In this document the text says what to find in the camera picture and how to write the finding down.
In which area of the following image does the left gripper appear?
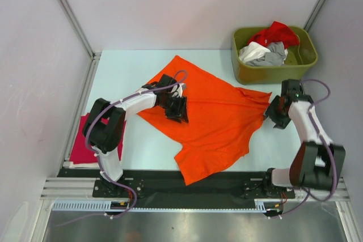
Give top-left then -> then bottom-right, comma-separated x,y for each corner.
159,95 -> 188,124

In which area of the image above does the orange t-shirt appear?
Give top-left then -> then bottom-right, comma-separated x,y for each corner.
139,56 -> 271,185

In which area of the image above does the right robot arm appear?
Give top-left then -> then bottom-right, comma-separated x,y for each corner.
261,79 -> 346,202

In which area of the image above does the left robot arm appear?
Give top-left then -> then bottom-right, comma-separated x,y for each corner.
82,70 -> 189,197

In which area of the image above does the grey t-shirt in bin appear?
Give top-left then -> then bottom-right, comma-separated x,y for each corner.
244,42 -> 288,67

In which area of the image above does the white t-shirt in bin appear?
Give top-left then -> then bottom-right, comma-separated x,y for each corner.
239,41 -> 271,63

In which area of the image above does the olive green plastic bin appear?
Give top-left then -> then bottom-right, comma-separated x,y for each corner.
231,22 -> 318,85

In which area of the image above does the red t-shirt in bin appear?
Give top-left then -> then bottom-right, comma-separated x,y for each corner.
248,21 -> 300,49

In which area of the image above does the folded magenta t-shirt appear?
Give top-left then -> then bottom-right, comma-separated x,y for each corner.
69,113 -> 125,165

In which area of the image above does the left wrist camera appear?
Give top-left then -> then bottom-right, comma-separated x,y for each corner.
170,83 -> 186,97

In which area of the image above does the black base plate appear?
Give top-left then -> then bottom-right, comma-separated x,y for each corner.
58,168 -> 295,208

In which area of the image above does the left aluminium corner post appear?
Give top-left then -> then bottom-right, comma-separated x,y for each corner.
42,0 -> 99,58

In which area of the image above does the aluminium frame rail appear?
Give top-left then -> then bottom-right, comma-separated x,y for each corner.
40,177 -> 350,202

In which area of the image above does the white slotted cable duct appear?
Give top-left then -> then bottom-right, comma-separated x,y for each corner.
52,200 -> 282,213

